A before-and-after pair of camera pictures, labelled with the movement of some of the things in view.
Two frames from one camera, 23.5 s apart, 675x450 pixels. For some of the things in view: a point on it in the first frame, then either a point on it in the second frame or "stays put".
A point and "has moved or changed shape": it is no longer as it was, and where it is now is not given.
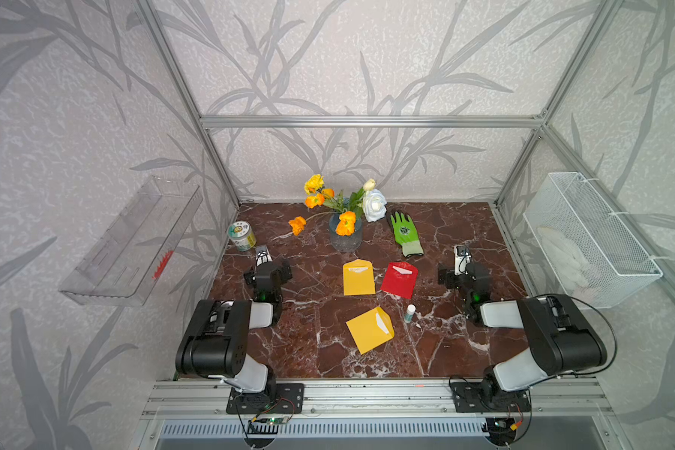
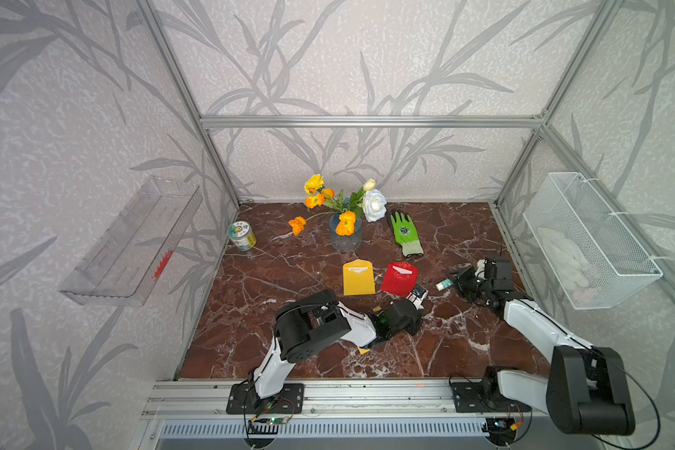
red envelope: [399, 279] stays put
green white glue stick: [411, 309] has moved or changed shape
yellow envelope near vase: [358, 277] stays put
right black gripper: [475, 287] to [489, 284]
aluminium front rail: [378, 399] stays put
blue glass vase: [345, 243] stays put
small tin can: [242, 235] stays put
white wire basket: [597, 261] stays put
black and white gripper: [262, 255] to [417, 295]
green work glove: [406, 234] stays put
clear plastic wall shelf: [125, 263] stays put
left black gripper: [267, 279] to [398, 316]
